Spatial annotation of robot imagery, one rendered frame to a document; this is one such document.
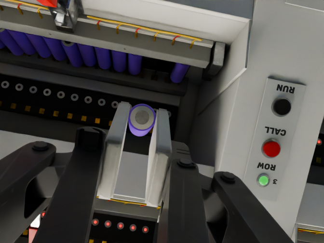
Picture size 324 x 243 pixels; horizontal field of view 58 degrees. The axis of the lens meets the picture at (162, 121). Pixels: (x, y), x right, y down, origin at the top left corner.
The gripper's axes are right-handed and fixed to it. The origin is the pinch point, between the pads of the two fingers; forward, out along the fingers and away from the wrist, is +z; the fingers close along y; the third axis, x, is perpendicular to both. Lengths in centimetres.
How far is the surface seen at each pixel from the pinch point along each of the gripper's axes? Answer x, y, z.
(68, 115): -8.3, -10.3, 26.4
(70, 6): 6.8, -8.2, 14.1
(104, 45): 3.4, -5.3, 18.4
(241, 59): 5.2, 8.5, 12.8
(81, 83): -3.7, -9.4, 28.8
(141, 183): -8.9, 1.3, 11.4
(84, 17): 5.9, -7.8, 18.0
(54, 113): -8.3, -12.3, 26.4
